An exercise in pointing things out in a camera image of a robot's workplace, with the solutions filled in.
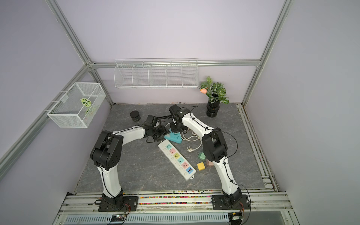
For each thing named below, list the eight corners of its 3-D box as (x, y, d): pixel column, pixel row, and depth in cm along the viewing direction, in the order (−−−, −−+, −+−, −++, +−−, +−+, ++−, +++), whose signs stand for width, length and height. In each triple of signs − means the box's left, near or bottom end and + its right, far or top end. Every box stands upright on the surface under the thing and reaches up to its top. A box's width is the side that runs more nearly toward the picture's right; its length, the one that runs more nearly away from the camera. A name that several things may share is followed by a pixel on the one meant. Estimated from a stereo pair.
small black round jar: (130, 118, 115) (128, 114, 111) (136, 113, 118) (134, 109, 114) (136, 122, 112) (135, 118, 108) (142, 117, 115) (141, 113, 111)
